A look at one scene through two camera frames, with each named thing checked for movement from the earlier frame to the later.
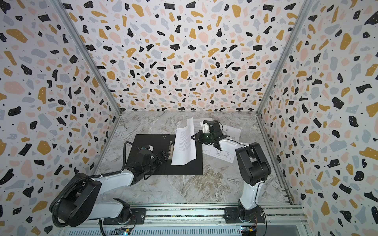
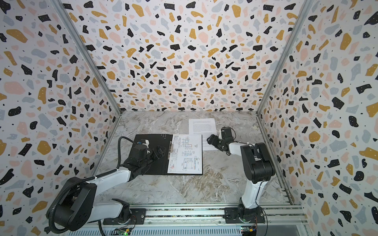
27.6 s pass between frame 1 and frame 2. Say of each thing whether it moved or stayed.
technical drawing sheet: moved
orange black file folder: stayed
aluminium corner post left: stayed
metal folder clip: stayed
